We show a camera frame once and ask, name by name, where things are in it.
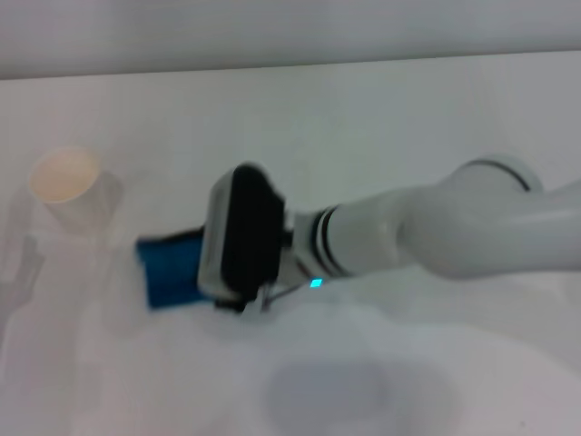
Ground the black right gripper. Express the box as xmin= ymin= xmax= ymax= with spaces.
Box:
xmin=213 ymin=296 xmax=247 ymax=314

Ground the blue rag with black trim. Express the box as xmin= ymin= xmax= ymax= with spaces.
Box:
xmin=134 ymin=225 xmax=220 ymax=313

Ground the white paper cup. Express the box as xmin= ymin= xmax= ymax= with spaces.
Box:
xmin=27 ymin=146 xmax=125 ymax=238

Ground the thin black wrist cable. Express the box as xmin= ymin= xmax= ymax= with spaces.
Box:
xmin=259 ymin=280 xmax=314 ymax=311

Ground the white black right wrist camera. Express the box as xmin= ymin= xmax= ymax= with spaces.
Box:
xmin=197 ymin=162 xmax=288 ymax=306

